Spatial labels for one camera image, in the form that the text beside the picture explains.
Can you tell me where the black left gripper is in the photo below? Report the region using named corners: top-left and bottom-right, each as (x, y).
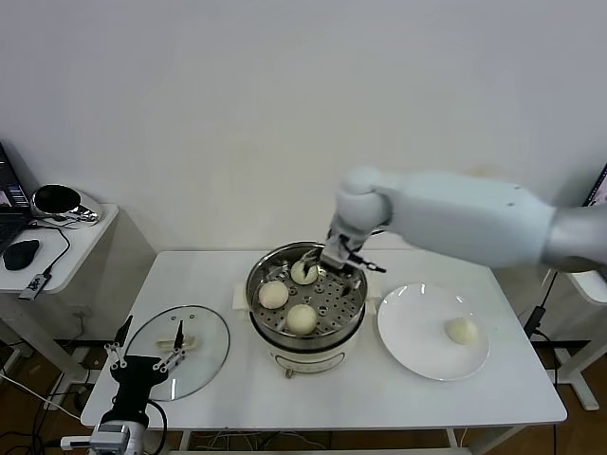
top-left (103, 315), bottom-right (187, 419)

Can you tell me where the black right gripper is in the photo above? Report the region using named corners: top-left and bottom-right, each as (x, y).
top-left (297, 246), bottom-right (388, 279)

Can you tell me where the white steamed baozi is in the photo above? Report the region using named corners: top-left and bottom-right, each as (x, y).
top-left (257, 280), bottom-right (290, 310)
top-left (285, 303), bottom-right (319, 336)
top-left (444, 317), bottom-right (479, 345)
top-left (289, 261), bottom-right (320, 286)

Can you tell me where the round glass pot lid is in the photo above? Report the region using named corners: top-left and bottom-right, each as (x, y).
top-left (122, 304), bottom-right (231, 403)

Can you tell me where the stainless steel steamer basket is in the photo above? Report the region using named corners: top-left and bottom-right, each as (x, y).
top-left (245, 242), bottom-right (368, 346)

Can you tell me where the round white plate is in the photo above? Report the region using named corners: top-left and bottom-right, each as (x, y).
top-left (377, 282), bottom-right (490, 382)

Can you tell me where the cream electric cooker pot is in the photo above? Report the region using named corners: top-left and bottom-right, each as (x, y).
top-left (230, 272), bottom-right (382, 380)

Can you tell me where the small grey usb hub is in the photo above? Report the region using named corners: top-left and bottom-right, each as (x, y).
top-left (17, 276), bottom-right (51, 302)

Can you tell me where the black computer mouse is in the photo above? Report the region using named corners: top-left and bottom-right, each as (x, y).
top-left (2, 240), bottom-right (41, 273)

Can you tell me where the shiny chrome helmet object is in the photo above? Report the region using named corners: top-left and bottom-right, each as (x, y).
top-left (28, 185), bottom-right (104, 231)

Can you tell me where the open dark laptop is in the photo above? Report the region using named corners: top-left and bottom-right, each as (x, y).
top-left (0, 143), bottom-right (35, 255)
top-left (581, 161), bottom-right (607, 208)

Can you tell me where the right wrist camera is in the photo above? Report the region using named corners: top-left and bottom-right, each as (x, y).
top-left (326, 229), bottom-right (355, 255)

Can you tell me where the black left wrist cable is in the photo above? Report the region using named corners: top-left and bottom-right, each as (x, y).
top-left (146, 400), bottom-right (168, 451)

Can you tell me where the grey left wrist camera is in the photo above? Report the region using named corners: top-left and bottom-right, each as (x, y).
top-left (89, 423), bottom-right (132, 449)

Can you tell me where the white floor cable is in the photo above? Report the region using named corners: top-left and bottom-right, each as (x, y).
top-left (0, 373), bottom-right (83, 421)

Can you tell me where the black usb hub cable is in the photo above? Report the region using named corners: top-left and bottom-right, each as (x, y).
top-left (22, 222), bottom-right (71, 282)

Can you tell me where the thin white cable bundle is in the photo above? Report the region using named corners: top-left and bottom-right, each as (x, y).
top-left (189, 428), bottom-right (342, 451)

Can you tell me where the black cable adapter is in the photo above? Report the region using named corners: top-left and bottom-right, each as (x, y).
top-left (523, 305), bottom-right (546, 336)

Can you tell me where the white laptop cable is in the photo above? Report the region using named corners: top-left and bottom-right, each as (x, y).
top-left (539, 269), bottom-right (561, 309)

